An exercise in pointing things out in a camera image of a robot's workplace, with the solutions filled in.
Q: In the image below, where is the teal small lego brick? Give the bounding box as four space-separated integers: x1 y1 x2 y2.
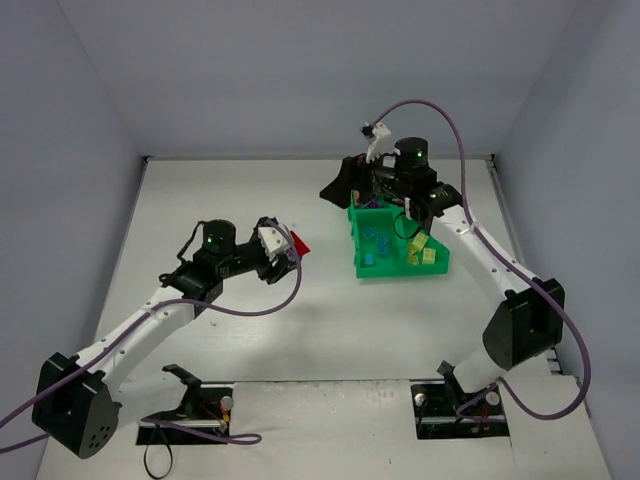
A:
362 226 377 240

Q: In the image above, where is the teal long lego brick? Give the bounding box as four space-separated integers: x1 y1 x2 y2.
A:
376 232 391 257

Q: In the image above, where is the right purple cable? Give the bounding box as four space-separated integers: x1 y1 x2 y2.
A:
372 99 592 420

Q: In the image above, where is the lime green small lego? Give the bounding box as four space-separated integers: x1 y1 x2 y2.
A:
420 247 437 265

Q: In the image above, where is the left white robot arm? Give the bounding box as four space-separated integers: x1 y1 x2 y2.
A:
32 217 310 459

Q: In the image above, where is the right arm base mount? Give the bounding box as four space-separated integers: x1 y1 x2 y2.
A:
410 380 510 441

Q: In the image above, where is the lime green lego brick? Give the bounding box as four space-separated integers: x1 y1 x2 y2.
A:
407 232 429 255

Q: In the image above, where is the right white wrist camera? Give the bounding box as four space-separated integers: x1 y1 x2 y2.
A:
361 122 391 163

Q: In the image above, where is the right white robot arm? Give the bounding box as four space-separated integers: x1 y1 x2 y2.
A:
320 137 565 394

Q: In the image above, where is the green divided sorting tray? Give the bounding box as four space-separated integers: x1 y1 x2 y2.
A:
347 191 450 279

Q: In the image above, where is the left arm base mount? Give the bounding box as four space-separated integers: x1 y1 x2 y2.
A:
135 384 233 447

